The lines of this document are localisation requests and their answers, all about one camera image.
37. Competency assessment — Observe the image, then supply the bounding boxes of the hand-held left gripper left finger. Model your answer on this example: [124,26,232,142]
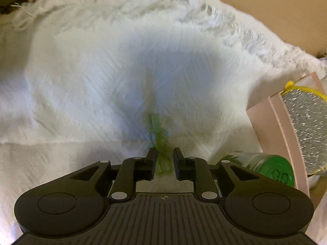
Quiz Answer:
[69,147,159,205]

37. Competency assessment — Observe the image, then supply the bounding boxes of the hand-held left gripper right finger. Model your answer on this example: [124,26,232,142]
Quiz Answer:
[174,147,261,206]

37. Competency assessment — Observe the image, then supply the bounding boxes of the green ribbon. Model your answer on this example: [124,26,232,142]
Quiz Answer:
[148,114,172,176]

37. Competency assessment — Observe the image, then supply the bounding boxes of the pink cardboard box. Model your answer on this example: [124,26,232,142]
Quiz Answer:
[246,72,327,245]

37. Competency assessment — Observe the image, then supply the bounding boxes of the silver glitter round pad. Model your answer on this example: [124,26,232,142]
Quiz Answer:
[280,81,327,176]

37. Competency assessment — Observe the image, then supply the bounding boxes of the green lid glass jar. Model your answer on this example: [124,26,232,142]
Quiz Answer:
[222,153,296,187]

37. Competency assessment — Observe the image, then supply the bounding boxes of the white textured bedspread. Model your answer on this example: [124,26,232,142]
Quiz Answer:
[0,130,261,245]

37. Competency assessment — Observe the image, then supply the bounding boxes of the white fluffy blanket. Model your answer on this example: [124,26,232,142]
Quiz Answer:
[0,0,327,160]

